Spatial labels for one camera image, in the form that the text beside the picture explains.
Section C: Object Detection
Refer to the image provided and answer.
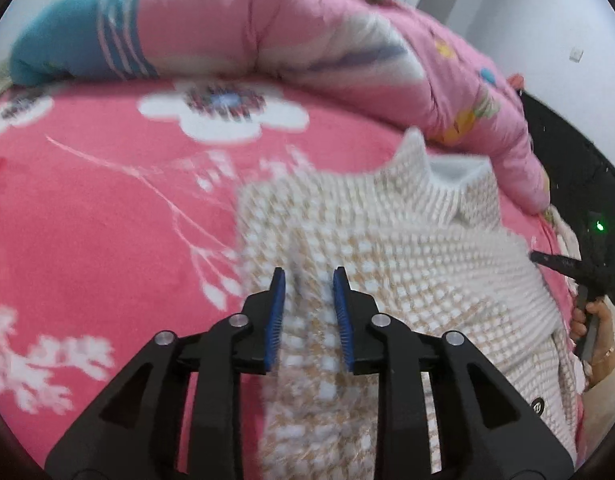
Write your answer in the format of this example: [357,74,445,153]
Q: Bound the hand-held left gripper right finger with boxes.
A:
[332,266,573,480]

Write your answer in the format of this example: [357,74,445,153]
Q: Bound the beige knit turtleneck sweater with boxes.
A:
[235,127,585,480]

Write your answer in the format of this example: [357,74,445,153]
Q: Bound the pink floral blanket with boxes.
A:
[0,77,583,466]

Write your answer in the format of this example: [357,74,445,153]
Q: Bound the pink printed quilt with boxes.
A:
[10,0,551,213]

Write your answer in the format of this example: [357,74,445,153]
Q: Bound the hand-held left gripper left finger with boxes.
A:
[45,267,287,480]

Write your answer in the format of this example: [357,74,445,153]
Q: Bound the black tufted headboard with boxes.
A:
[517,92,615,311]

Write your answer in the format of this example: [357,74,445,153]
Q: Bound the person's right hand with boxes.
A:
[570,297,615,366]

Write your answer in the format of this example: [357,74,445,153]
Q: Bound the person's right forearm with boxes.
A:
[580,345,615,466]

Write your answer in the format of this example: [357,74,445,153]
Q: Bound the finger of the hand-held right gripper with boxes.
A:
[530,251,584,278]

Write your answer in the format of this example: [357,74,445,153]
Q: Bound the cream fluffy garment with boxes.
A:
[542,207,581,261]

